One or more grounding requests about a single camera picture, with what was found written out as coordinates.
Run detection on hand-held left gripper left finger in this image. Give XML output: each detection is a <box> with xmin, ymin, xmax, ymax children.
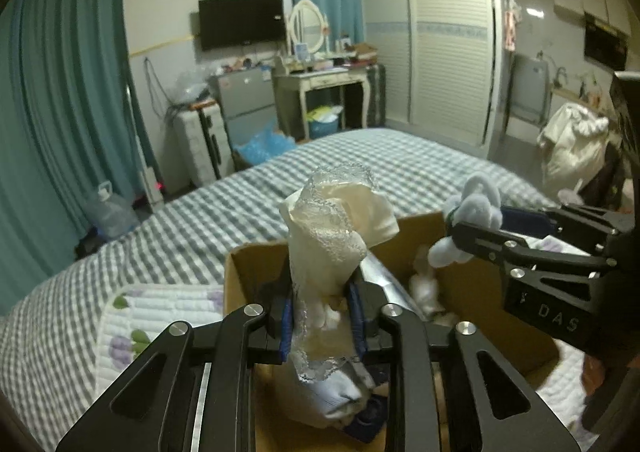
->
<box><xmin>55</xmin><ymin>276</ymin><xmax>297</xmax><ymax>452</ymax></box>

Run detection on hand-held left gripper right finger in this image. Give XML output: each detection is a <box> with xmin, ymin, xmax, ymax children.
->
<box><xmin>347</xmin><ymin>278</ymin><xmax>572</xmax><ymax>452</ymax></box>

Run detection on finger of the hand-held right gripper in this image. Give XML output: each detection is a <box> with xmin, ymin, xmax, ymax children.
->
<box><xmin>448</xmin><ymin>221</ymin><xmax>619</xmax><ymax>274</ymax></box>
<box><xmin>499</xmin><ymin>203</ymin><xmax>624</xmax><ymax>254</ymax></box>

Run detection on grey fluffy sock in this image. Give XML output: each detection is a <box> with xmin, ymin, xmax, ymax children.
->
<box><xmin>427</xmin><ymin>173</ymin><xmax>504</xmax><ymax>268</ymax></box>
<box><xmin>276</xmin><ymin>361</ymin><xmax>377</xmax><ymax>429</ymax></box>

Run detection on brown cardboard box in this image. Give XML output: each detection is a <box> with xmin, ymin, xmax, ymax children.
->
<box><xmin>222</xmin><ymin>211</ymin><xmax>562</xmax><ymax>452</ymax></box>

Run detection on white fluffy cloth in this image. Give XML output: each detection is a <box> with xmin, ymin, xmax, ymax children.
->
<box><xmin>409</xmin><ymin>245</ymin><xmax>447</xmax><ymax>319</ymax></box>

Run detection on small blue tissue packet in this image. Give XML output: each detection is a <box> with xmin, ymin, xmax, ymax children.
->
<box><xmin>344</xmin><ymin>394</ymin><xmax>390</xmax><ymax>444</ymax></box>

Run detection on cream lace cloth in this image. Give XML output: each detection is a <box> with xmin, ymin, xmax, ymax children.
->
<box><xmin>278</xmin><ymin>161</ymin><xmax>401</xmax><ymax>384</ymax></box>

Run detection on white cloth bag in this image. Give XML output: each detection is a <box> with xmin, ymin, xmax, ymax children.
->
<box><xmin>536</xmin><ymin>101</ymin><xmax>612</xmax><ymax>194</ymax></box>

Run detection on floral quilted mat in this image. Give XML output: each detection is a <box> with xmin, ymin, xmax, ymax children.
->
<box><xmin>91</xmin><ymin>235</ymin><xmax>603</xmax><ymax>435</ymax></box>

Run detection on grey washing machine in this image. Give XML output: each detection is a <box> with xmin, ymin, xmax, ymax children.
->
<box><xmin>506</xmin><ymin>52</ymin><xmax>552</xmax><ymax>126</ymax></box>

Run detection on wooden shelf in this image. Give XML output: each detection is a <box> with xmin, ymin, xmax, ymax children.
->
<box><xmin>551</xmin><ymin>81</ymin><xmax>622</xmax><ymax>109</ymax></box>

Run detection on grey checkered bed sheet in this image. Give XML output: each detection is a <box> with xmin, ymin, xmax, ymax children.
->
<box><xmin>0</xmin><ymin>127</ymin><xmax>557</xmax><ymax>452</ymax></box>

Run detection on blue plastic bag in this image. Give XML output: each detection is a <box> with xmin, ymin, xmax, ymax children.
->
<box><xmin>231</xmin><ymin>123</ymin><xmax>299</xmax><ymax>166</ymax></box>

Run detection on white sliding wardrobe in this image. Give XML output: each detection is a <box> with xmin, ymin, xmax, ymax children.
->
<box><xmin>355</xmin><ymin>0</ymin><xmax>504</xmax><ymax>161</ymax></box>

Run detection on black range hood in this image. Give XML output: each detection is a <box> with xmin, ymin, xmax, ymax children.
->
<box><xmin>583</xmin><ymin>14</ymin><xmax>632</xmax><ymax>72</ymax></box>

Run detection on dark suitcase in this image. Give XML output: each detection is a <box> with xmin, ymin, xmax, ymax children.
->
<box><xmin>367</xmin><ymin>63</ymin><xmax>388</xmax><ymax>129</ymax></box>

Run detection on white power strip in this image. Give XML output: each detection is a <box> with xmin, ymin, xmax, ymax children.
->
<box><xmin>141</xmin><ymin>166</ymin><xmax>165</xmax><ymax>206</ymax></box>

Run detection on pink hanging clothes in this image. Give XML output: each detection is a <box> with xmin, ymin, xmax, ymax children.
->
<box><xmin>502</xmin><ymin>0</ymin><xmax>522</xmax><ymax>53</ymax></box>

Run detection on white ribbed suitcase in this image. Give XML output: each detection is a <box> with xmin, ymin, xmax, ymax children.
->
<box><xmin>174</xmin><ymin>104</ymin><xmax>234</xmax><ymax>186</ymax></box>

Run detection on clear water jug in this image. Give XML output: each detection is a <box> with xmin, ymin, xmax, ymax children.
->
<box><xmin>84</xmin><ymin>181</ymin><xmax>142</xmax><ymax>241</ymax></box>

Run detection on basket with yellow cloth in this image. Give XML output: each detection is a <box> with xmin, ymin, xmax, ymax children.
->
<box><xmin>305</xmin><ymin>104</ymin><xmax>347</xmax><ymax>139</ymax></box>

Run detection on silver mini fridge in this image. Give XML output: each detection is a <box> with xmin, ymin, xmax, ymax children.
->
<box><xmin>209</xmin><ymin>67</ymin><xmax>282</xmax><ymax>154</ymax></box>

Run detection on cream dressing table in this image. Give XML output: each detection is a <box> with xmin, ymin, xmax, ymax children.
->
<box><xmin>273</xmin><ymin>64</ymin><xmax>377</xmax><ymax>141</ymax></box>

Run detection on clear plastic bag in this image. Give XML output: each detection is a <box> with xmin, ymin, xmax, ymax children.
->
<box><xmin>169</xmin><ymin>69</ymin><xmax>217</xmax><ymax>109</ymax></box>

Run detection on white oval mirror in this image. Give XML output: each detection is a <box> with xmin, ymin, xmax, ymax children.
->
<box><xmin>288</xmin><ymin>0</ymin><xmax>327</xmax><ymax>56</ymax></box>

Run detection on wide teal curtain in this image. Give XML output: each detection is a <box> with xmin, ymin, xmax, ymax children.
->
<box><xmin>0</xmin><ymin>0</ymin><xmax>162</xmax><ymax>315</ymax></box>

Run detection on black wall television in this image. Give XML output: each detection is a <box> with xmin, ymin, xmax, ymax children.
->
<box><xmin>197</xmin><ymin>0</ymin><xmax>286</xmax><ymax>52</ymax></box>

